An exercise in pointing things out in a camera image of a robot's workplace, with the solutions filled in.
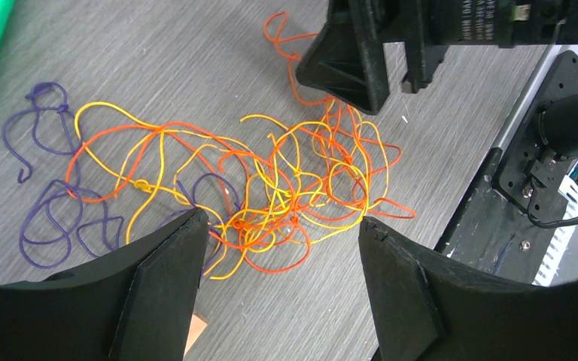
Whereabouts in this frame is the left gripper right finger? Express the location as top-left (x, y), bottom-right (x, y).
top-left (358, 217), bottom-right (578, 360)

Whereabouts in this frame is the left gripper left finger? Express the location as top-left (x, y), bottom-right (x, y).
top-left (0, 208), bottom-right (208, 360)

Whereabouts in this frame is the yellow cable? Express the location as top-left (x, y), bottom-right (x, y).
top-left (73, 97), bottom-right (391, 281)

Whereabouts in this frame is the wooden block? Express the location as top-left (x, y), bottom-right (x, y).
top-left (184, 312), bottom-right (208, 355)

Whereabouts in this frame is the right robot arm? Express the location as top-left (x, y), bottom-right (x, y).
top-left (296, 0), bottom-right (578, 115)

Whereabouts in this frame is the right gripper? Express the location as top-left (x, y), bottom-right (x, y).
top-left (295, 0), bottom-right (449, 115)

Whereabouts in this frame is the orange cable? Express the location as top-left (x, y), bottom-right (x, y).
top-left (65, 11), bottom-right (417, 275)

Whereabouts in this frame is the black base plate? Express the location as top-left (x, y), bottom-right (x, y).
top-left (436, 45), bottom-right (578, 287)

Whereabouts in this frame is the purple cable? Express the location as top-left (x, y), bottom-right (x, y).
top-left (2, 82), bottom-right (242, 272)

